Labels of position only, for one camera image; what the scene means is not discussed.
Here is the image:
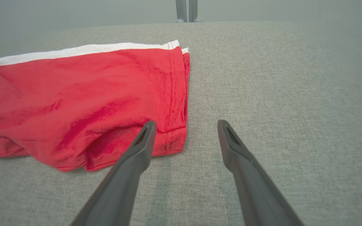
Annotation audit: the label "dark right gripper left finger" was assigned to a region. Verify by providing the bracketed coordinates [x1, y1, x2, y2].
[70, 120, 157, 226]

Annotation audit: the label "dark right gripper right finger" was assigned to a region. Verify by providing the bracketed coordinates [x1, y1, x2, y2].
[217, 120, 304, 226]

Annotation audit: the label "red shorts with white stripe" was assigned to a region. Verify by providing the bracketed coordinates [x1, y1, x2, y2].
[0, 40, 190, 172]

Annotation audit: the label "grey partition post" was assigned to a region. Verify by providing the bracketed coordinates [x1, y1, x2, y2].
[189, 0, 204, 22]
[175, 0, 188, 23]

